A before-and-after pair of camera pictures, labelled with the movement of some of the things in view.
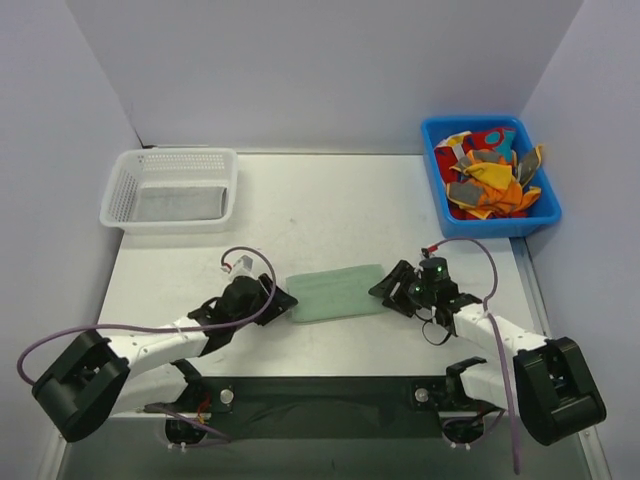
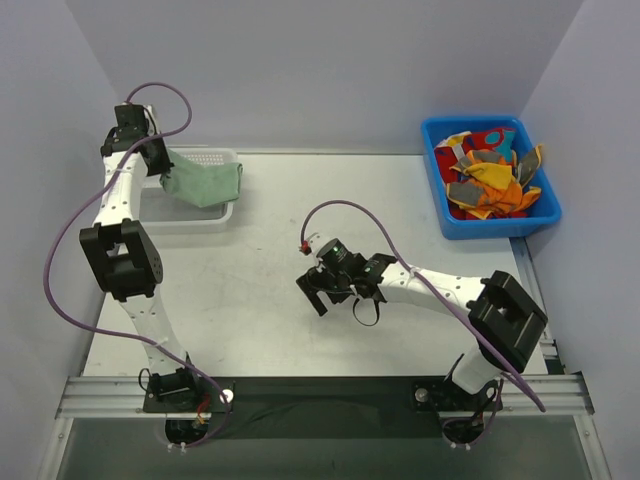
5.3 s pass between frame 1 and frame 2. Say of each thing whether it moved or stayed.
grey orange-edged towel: stayed
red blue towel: stayed
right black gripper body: moved
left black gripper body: moved
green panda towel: moved
